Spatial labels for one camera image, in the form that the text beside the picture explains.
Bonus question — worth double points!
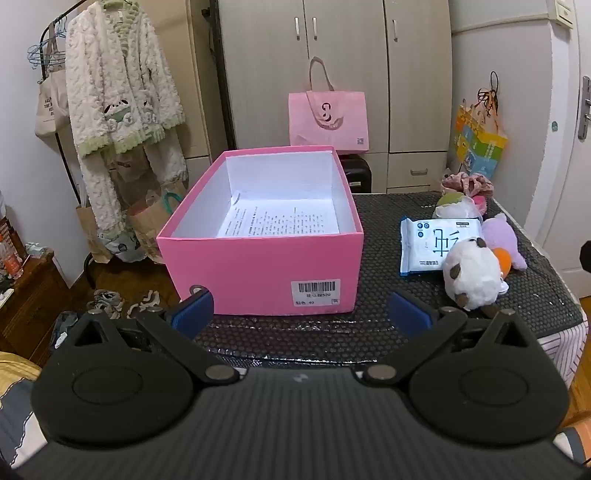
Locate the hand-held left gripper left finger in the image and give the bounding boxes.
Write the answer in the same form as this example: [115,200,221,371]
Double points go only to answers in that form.
[65,285,241,384]

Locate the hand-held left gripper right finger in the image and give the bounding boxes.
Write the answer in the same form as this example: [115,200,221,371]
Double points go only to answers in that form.
[362,290,539,386]

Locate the pink cardboard box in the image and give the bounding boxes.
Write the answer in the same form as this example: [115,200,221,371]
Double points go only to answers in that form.
[156,147,365,317]

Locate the blue white wet wipes pack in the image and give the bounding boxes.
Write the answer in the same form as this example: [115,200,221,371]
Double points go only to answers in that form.
[399,217,485,278]

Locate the white plush toy brown spots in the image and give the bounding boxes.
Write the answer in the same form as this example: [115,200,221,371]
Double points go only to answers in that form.
[443,237,509,311]

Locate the orange makeup sponge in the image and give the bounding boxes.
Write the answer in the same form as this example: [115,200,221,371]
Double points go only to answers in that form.
[492,248,512,278]

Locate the purple plush toy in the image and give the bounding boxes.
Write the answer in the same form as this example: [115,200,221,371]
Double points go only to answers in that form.
[480,213,528,272]

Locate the white mesh bath pouf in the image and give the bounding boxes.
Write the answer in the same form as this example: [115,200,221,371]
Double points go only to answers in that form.
[433,196,485,220]

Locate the pink floral scrunchie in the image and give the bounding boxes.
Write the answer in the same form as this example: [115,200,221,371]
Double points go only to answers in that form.
[441,173,495,198]

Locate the patterned slipper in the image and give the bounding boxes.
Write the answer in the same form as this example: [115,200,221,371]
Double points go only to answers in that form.
[127,290,163,317]
[87,288,125,319]

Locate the black mesh mat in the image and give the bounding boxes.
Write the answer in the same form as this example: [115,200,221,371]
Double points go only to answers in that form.
[194,191,578,365]

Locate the printed paper sheet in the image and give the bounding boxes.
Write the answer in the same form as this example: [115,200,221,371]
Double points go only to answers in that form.
[217,191,340,238]

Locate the black suitcase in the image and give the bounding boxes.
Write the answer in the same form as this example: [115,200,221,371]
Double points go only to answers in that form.
[342,157,373,195]

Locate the colourful gift bag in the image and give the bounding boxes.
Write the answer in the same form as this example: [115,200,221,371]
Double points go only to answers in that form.
[450,99,509,181]

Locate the wooden nightstand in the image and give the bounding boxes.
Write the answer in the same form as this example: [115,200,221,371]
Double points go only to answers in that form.
[0,251,70,361]

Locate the orange label bottle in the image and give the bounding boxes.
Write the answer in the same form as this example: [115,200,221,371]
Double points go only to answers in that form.
[0,189,25,280]

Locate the yellow grey blanket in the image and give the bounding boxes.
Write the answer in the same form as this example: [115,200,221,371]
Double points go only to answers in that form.
[0,351,61,464]

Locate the pink tote bag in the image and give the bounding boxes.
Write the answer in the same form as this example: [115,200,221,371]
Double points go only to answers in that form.
[288,56,370,153]

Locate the white door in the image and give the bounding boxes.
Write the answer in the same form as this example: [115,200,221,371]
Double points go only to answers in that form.
[542,0,591,287]

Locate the tall beige cabinet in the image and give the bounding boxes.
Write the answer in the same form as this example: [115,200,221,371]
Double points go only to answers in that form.
[186,0,221,161]

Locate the fluffy white green robe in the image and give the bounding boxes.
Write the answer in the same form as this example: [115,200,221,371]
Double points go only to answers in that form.
[65,0,190,245]

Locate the beige canvas tote bag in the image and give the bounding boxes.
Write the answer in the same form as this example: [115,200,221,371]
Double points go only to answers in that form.
[34,34,71,137]

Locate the beige wardrobe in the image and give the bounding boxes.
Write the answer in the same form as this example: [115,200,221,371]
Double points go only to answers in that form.
[217,0,455,195]

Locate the blue clothes hangers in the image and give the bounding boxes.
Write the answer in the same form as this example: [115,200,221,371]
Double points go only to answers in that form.
[27,16,68,71]

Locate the brown paper bag green handle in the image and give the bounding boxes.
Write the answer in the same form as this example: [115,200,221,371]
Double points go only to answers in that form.
[127,180,188,265]

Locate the metal door handle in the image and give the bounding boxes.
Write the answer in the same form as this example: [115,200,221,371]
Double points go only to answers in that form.
[578,76,591,139]

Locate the orange black strings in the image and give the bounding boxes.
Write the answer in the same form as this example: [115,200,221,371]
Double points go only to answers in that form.
[477,71,502,110]

